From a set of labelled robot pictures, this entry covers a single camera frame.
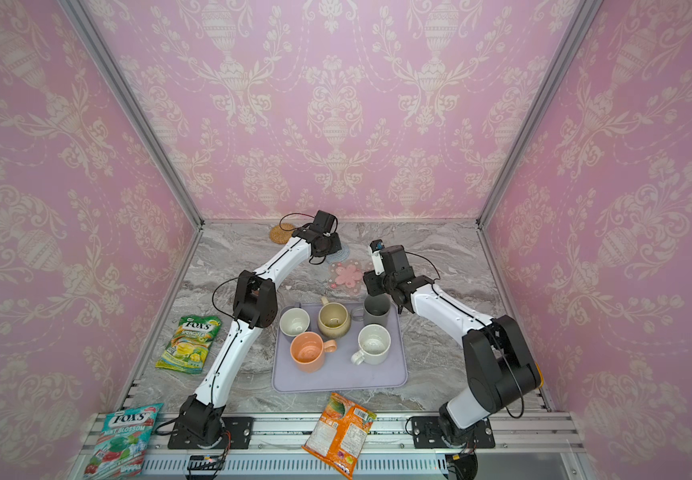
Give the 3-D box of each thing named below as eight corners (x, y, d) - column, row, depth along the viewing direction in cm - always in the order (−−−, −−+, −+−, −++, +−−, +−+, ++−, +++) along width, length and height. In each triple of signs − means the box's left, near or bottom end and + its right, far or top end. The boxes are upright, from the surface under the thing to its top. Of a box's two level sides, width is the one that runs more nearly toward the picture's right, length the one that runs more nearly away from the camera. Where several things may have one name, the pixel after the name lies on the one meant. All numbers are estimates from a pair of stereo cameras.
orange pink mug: (287, 365, 86) (282, 354, 79) (304, 337, 91) (300, 325, 84) (320, 382, 83) (318, 372, 76) (335, 352, 88) (334, 341, 81)
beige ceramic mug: (319, 341, 90) (317, 330, 84) (321, 308, 97) (319, 296, 91) (349, 341, 90) (349, 330, 84) (349, 308, 97) (349, 296, 91)
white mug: (351, 366, 85) (351, 357, 79) (351, 334, 91) (351, 323, 85) (389, 366, 85) (392, 357, 79) (386, 334, 91) (389, 323, 85)
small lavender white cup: (296, 349, 89) (292, 337, 82) (280, 330, 93) (275, 317, 86) (316, 333, 92) (313, 320, 86) (299, 315, 96) (296, 302, 90)
